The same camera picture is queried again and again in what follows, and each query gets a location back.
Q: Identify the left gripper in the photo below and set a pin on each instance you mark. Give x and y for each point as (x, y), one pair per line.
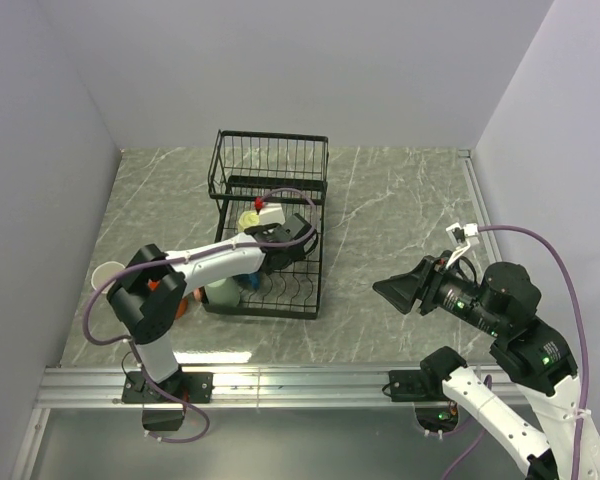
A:
(298, 256)

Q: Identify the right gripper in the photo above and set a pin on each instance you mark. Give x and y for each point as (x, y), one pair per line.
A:
(400, 289)

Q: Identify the blue faceted mug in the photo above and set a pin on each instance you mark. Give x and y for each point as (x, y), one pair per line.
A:
(252, 281)

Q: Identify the yellow mug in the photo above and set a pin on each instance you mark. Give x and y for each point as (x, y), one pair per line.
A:
(248, 219)

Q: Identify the mint green cup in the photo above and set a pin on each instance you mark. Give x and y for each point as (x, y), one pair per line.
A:
(224, 293)

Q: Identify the black wire dish rack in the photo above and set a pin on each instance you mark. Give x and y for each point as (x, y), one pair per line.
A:
(274, 184)

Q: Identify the orange mug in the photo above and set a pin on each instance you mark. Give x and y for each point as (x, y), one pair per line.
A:
(183, 304)

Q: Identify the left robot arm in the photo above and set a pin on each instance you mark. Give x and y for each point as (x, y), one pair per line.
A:
(147, 295)

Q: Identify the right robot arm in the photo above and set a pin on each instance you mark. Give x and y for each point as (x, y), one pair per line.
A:
(535, 357)

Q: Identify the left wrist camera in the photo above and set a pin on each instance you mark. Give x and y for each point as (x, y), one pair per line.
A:
(269, 212)

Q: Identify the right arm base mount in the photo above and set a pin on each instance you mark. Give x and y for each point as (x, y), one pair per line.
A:
(425, 384)

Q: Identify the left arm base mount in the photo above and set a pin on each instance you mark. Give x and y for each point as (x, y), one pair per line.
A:
(193, 387)

